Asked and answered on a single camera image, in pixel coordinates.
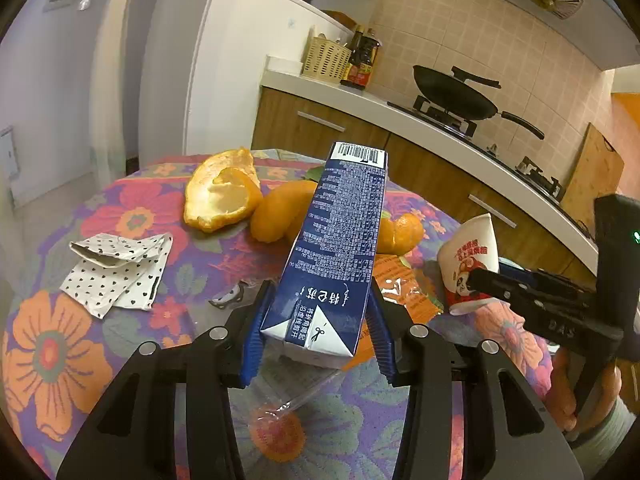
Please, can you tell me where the large orange peel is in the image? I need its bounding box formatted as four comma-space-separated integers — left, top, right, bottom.
183, 147, 264, 233

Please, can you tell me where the wooden cutting board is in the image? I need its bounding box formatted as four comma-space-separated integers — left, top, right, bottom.
560, 122, 626, 231

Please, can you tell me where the white wall box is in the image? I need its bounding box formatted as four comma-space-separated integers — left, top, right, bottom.
0, 125, 21, 182

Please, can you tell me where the black gas stove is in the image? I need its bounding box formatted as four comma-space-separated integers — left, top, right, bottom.
387, 95, 598, 241

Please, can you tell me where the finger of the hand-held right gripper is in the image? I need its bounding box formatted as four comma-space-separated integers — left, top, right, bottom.
498, 261, 596, 292
467, 267, 551, 311

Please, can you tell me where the orange wall cabinet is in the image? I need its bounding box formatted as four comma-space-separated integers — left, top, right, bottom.
612, 92, 640, 128

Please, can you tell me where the wooden kitchen counter cabinet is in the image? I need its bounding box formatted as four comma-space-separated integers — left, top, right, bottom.
251, 55, 601, 306

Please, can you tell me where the person's right hand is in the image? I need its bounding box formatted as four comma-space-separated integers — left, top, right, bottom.
550, 347, 624, 434

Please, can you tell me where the black wok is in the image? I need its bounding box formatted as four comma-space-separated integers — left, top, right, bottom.
412, 64, 546, 141

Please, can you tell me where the dark blue milk carton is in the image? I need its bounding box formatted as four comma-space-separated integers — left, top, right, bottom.
259, 141, 390, 372

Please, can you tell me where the orange plastic packet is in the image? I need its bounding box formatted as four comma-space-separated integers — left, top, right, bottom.
372, 255, 446, 316

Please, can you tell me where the floral tablecloth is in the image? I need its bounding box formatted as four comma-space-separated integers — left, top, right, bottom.
0, 147, 556, 480

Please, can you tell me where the metal cabinet handle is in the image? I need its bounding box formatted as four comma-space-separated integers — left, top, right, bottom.
296, 110, 347, 133
468, 193, 517, 229

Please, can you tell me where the clear plastic wrapper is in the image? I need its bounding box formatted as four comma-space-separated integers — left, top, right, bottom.
207, 280, 346, 416

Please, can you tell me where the person's right forearm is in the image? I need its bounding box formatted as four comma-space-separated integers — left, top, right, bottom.
567, 395, 638, 480

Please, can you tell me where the wicker basket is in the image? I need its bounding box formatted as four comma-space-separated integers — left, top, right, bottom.
301, 35, 353, 82

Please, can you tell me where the polka dot paper napkin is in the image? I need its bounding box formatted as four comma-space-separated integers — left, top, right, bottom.
60, 231, 174, 320

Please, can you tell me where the white red paper cup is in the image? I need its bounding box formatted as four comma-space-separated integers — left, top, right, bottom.
437, 212, 501, 316

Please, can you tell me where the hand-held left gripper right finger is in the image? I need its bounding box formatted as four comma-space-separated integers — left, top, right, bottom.
367, 280, 586, 480

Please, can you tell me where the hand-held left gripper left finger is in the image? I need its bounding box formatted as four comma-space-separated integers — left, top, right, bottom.
56, 280, 276, 480

